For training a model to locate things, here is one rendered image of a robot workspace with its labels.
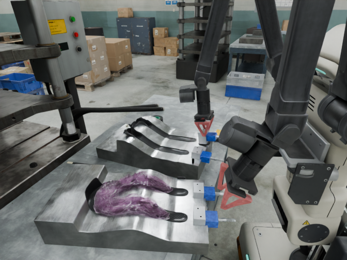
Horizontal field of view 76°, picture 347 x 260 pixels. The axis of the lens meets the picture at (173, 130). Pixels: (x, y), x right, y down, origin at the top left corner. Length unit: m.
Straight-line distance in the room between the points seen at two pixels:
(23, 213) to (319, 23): 1.00
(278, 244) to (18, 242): 1.22
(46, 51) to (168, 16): 6.87
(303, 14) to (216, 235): 1.55
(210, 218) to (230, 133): 0.34
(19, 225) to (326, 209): 1.02
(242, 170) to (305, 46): 0.28
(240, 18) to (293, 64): 6.80
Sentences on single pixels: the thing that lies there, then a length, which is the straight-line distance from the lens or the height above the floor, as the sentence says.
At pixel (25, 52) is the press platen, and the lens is 1.18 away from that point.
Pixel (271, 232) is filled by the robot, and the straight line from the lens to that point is 1.53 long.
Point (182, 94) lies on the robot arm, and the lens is 0.94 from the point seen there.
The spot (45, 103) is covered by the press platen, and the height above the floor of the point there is 1.03.
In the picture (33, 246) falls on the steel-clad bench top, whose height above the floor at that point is 0.80.
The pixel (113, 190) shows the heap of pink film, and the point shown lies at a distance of 0.81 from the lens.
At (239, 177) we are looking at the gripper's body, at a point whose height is 1.08.
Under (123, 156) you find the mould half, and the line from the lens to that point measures 1.03.
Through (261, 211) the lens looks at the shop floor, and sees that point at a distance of 2.00.
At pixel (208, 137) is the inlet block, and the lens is 0.98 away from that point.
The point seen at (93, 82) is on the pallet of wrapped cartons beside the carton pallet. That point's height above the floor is 0.15.
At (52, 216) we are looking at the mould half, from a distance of 0.77.
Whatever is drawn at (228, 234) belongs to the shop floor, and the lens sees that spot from 1.80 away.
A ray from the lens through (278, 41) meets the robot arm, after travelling 0.90.
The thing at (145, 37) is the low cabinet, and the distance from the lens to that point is 7.76.
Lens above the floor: 1.44
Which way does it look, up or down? 29 degrees down
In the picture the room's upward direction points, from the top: 1 degrees counter-clockwise
